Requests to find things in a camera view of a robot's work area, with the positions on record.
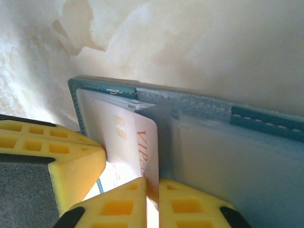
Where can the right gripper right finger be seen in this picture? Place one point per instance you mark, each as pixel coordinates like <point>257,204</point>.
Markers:
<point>166,204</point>

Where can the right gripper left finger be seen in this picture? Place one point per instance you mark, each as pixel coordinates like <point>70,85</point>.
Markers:
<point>140,202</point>

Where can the teal leather card holder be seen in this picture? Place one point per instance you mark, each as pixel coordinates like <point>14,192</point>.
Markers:
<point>261,117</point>

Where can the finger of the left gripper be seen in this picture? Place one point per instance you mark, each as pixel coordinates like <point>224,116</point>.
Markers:
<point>76,171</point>
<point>71,137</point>

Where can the white VIP card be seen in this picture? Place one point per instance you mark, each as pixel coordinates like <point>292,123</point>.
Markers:
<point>148,147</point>

